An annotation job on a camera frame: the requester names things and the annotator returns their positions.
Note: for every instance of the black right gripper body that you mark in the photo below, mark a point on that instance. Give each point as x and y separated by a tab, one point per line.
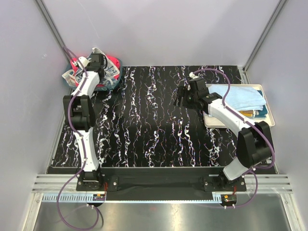
188	100

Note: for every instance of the white blue patterned towel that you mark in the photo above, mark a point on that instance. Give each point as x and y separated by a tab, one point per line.
94	50

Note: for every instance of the light blue towel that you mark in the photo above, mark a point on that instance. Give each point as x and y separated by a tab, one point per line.
235	97

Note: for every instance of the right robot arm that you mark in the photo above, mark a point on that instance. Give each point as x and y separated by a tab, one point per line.
254	140

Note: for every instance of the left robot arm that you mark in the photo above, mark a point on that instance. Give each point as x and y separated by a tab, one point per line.
80	116

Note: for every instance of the teal round laundry basket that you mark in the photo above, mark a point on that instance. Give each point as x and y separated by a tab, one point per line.
73	77

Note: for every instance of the red towel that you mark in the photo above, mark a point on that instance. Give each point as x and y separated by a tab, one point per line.
111	71

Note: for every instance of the white rectangular tray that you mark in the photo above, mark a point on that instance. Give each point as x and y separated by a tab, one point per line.
212	122

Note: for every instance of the brown yellow folded towel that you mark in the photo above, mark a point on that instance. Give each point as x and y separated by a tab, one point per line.
249	113

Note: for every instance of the teal white folded towel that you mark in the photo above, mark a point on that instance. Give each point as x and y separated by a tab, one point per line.
262	111

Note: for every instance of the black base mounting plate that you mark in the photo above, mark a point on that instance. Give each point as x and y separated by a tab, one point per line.
144	184

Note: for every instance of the right orange connector box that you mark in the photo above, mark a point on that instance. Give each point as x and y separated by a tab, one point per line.
230	198

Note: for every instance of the orange connector box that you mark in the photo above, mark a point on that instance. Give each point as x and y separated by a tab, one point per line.
230	198
99	196

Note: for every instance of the left orange connector box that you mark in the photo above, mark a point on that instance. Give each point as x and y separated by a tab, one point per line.
99	196

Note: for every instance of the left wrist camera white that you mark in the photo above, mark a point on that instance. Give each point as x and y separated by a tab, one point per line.
81	62

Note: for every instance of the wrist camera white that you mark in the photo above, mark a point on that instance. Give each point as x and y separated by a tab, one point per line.
81	62
193	77

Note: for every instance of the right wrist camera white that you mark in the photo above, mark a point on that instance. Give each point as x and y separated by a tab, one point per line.
193	77

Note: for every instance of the aluminium front rail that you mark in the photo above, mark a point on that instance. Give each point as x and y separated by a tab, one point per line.
53	189

